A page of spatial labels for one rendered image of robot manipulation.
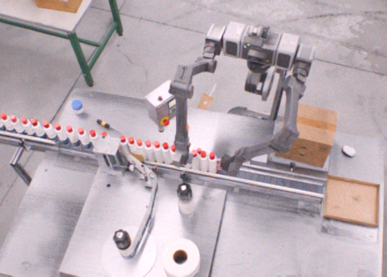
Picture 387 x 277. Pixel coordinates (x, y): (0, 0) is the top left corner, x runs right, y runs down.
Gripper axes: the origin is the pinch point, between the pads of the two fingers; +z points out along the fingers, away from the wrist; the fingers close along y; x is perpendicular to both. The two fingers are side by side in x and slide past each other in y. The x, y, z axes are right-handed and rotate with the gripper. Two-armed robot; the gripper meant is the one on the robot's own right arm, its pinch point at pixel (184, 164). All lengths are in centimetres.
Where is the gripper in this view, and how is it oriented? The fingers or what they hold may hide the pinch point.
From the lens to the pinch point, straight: 268.2
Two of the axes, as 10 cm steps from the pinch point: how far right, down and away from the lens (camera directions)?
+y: 9.7, 1.9, -1.6
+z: 0.4, 5.1, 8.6
